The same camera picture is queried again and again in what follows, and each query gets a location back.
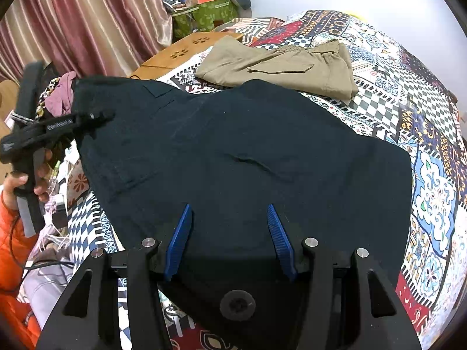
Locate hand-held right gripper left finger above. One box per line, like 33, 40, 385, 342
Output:
34, 203, 194, 350

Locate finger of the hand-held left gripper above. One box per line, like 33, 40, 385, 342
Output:
73, 111, 116, 132

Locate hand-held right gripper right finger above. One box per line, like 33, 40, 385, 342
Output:
266, 203, 422, 350

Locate dark navy pants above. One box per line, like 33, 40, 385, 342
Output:
71, 75, 414, 336

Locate person's left forearm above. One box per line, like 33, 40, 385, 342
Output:
0, 189, 41, 349

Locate khaki pants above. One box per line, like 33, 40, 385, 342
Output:
195, 36, 360, 100

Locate person's left hand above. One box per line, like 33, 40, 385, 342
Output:
3, 151, 62, 213

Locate pink cloth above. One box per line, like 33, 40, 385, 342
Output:
46, 72, 78, 116

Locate black chair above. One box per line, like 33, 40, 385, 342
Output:
12, 61, 45, 119

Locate brown floral box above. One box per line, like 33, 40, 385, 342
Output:
66, 169, 91, 205

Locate striped pink curtain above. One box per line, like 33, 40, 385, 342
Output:
0, 0, 174, 85

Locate wooden headboard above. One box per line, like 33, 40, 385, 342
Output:
128, 31, 243, 81

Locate grey garment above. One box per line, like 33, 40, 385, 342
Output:
21, 255, 75, 323

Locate green floral bag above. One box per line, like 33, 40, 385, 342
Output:
171, 0, 238, 41

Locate patchwork printed blanket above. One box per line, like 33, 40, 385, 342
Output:
66, 9, 467, 350

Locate braided bag strap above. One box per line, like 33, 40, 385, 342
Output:
34, 76, 62, 119

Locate white cable bundle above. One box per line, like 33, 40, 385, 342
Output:
34, 160, 75, 259

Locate black cable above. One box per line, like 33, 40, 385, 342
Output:
10, 211, 75, 272

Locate wooden bed post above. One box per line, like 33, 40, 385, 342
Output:
450, 90, 461, 125

